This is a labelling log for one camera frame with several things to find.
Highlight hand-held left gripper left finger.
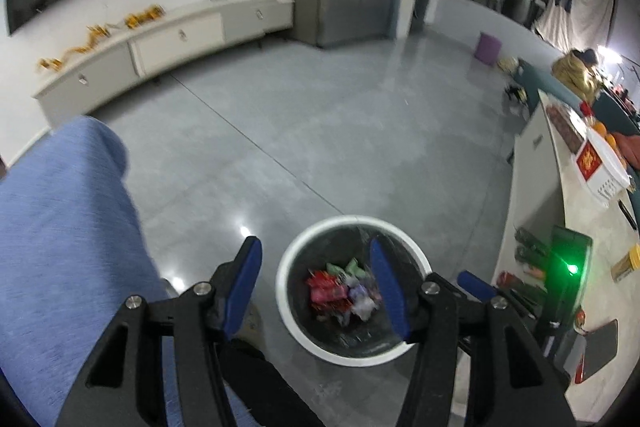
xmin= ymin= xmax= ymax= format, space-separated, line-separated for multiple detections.
xmin=54 ymin=235 xmax=264 ymax=427

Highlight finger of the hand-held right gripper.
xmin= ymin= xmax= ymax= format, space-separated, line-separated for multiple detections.
xmin=456 ymin=270 xmax=540 ymax=324

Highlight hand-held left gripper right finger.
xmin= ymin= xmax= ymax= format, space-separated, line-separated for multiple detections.
xmin=368 ymin=237 xmax=576 ymax=427

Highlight white trash bin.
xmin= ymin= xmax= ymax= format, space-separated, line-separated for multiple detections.
xmin=275 ymin=216 xmax=435 ymax=364

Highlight green plastic bag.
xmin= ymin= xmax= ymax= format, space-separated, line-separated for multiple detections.
xmin=325 ymin=259 xmax=363 ymax=278

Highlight black bin liner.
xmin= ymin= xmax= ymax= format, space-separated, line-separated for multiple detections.
xmin=290 ymin=227 xmax=423 ymax=350

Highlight red snack packet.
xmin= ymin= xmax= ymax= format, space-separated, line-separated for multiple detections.
xmin=306 ymin=271 xmax=353 ymax=313

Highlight black phone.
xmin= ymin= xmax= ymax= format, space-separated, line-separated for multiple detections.
xmin=575 ymin=319 xmax=619 ymax=383

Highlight yellow bottle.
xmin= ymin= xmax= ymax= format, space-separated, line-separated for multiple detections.
xmin=611 ymin=244 xmax=640 ymax=283

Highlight white plastic basket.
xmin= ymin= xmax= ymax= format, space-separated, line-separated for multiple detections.
xmin=575 ymin=127 xmax=632 ymax=208

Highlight white table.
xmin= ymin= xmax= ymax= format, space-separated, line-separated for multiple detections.
xmin=510 ymin=89 xmax=640 ymax=423

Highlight brown snack tray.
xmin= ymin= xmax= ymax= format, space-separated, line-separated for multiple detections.
xmin=545 ymin=102 xmax=586 ymax=152

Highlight teal sofa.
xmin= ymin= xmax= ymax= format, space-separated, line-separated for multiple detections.
xmin=515 ymin=59 xmax=640 ymax=128

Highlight purple bucket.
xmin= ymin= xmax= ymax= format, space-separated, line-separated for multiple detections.
xmin=474 ymin=32 xmax=502 ymax=64

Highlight white television cabinet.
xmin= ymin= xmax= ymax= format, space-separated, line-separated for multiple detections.
xmin=32 ymin=0 xmax=296 ymax=128

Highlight white hanging sheet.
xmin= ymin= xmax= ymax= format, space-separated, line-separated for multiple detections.
xmin=535 ymin=0 xmax=618 ymax=55

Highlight golden tiger figurine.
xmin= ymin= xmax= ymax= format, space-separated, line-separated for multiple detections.
xmin=124 ymin=4 xmax=165 ymax=30

